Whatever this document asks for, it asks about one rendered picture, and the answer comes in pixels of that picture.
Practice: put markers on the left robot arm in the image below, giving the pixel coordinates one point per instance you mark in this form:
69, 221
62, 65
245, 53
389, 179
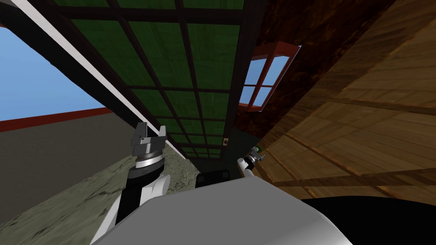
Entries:
138, 190

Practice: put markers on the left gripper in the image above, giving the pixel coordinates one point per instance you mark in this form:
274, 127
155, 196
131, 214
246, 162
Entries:
147, 145

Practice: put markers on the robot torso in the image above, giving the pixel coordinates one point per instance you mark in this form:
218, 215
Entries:
231, 214

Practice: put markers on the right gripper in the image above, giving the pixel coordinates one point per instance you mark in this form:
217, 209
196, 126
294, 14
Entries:
256, 156

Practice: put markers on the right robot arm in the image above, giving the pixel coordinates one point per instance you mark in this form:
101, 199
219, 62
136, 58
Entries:
374, 221

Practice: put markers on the green panelled dark-framed door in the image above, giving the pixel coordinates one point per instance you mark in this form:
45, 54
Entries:
204, 68

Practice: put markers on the red-framed window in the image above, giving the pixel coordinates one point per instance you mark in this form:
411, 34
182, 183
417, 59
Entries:
262, 76

